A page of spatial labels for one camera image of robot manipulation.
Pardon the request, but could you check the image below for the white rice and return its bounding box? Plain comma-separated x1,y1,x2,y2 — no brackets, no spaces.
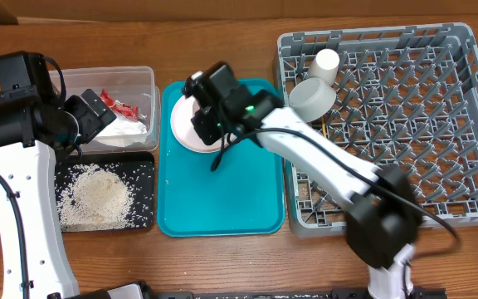
56,162,154,232

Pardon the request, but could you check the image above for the white cup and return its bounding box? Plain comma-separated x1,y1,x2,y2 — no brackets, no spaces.
307,49,340,86

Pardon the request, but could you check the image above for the white napkin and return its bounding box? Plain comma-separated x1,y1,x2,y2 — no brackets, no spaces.
94,112,148,147

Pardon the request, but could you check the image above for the red snack wrapper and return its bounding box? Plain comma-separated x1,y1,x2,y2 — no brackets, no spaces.
100,89,139,121

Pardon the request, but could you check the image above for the black plastic tray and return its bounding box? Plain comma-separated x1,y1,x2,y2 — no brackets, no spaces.
54,151,156,233

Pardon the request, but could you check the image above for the grey bowl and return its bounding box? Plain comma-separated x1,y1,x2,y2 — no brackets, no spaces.
289,77,337,122

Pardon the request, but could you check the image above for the clear plastic storage bin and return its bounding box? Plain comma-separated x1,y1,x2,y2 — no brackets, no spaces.
61,66,161,154

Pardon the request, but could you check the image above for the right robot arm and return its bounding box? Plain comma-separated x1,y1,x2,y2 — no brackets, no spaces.
183,86,422,298

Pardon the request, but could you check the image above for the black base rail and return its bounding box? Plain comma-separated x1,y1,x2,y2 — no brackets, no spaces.
139,280,447,299

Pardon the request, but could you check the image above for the teal plastic serving tray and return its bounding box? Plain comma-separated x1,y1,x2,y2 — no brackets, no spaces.
156,81,285,238

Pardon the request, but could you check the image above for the large pink plate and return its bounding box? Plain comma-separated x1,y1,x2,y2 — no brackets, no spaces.
170,96,221,153

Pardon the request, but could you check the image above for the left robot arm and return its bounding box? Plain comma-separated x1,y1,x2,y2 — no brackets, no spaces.
0,90,115,298

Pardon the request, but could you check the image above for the grey plastic dish rack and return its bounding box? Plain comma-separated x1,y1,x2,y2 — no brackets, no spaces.
276,22,478,228

